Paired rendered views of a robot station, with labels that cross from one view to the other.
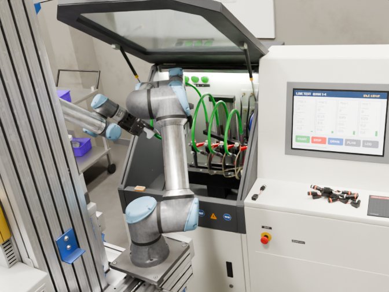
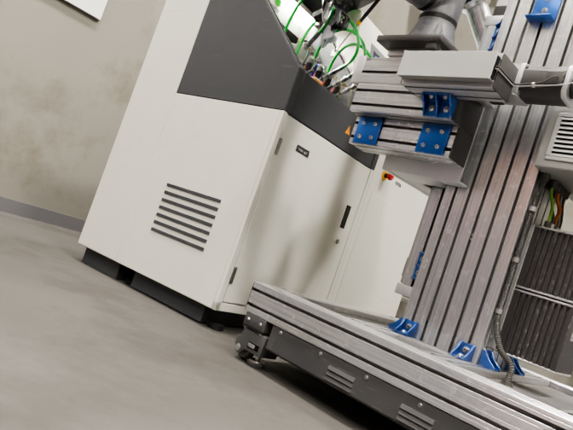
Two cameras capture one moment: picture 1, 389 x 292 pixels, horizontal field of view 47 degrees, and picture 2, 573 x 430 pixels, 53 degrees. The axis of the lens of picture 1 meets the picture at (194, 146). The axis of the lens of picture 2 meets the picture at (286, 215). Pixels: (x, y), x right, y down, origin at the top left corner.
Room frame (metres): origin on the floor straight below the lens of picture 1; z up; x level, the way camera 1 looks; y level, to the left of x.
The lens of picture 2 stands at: (1.60, 2.32, 0.36)
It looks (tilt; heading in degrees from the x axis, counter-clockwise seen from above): 3 degrees up; 280
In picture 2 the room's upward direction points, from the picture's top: 19 degrees clockwise
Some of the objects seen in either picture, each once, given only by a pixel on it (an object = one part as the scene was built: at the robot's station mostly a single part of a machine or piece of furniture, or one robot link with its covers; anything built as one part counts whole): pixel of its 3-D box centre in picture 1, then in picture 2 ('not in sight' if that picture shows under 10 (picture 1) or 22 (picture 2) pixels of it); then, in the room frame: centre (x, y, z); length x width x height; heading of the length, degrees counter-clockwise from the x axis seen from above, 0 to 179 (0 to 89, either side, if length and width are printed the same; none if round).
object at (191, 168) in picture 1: (218, 181); not in sight; (2.09, -0.10, 0.91); 0.34 x 0.10 x 0.15; 63
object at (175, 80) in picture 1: (172, 87); not in sight; (1.99, 0.07, 1.49); 0.11 x 0.11 x 0.08; 86
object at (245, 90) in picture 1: (251, 111); (299, 63); (2.27, -0.33, 1.20); 0.13 x 0.03 x 0.31; 63
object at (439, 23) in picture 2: not in sight; (432, 36); (1.67, 0.63, 1.09); 0.15 x 0.15 x 0.10
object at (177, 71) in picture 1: (176, 80); not in sight; (2.09, 0.04, 1.49); 0.09 x 0.08 x 0.11; 176
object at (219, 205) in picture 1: (180, 208); (337, 124); (1.93, 0.11, 0.87); 0.62 x 0.04 x 0.16; 63
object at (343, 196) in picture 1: (333, 193); not in sight; (1.68, -0.59, 1.01); 0.23 x 0.11 x 0.06; 63
